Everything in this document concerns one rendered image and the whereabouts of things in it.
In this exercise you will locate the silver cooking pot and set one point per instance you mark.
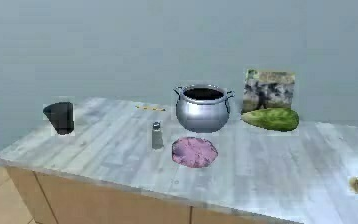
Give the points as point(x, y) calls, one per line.
point(202, 111)

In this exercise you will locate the thin yellow stick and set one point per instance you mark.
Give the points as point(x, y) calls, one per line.
point(150, 108)

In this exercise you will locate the grey salt shaker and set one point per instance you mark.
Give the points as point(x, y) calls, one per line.
point(157, 136)

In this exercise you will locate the purple round flat object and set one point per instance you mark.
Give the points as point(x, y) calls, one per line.
point(194, 152)

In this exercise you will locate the green cucumber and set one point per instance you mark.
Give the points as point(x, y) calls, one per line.
point(272, 118)

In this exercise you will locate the grey green mottled block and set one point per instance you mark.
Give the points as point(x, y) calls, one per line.
point(270, 88)

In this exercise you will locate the wooden counter with grey top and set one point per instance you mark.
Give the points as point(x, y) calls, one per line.
point(270, 173)

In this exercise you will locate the black cone-shaped object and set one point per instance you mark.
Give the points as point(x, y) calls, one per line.
point(61, 116)

